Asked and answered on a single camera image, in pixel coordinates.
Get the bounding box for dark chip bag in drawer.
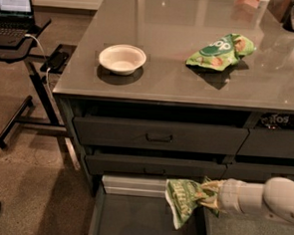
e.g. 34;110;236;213
257;113;294;129

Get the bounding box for grey kitchen island counter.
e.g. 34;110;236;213
54;0;294;112

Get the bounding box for black rolling laptop stand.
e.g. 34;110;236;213
0;13;79;153

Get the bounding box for top right drawer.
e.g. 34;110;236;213
237;128;294;159

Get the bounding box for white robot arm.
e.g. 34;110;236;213
200;177;294;226

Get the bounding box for white paper bowl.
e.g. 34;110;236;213
99;44;147;76

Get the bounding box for green popcorn snack bag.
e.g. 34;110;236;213
185;33;255;72

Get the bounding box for white charging cable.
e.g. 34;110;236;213
19;32;59;100

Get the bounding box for middle right drawer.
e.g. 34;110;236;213
221;163;294;182

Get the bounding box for black laptop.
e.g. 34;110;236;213
0;0;35;49

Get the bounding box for orange box on counter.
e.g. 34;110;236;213
235;0;260;8

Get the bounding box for green jalapeno chip bag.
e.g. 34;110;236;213
165;177;220;230

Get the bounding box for top left drawer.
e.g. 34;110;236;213
73;117;248;154

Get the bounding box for middle left drawer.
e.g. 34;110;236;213
85;154;226;178

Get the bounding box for open bottom left drawer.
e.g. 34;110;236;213
88;175;209;235

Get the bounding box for black smartphone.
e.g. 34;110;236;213
47;51;69;71

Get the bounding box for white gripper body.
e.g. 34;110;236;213
217;178;245;214

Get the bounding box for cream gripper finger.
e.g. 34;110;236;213
200;180;224;192
198;197;218;209

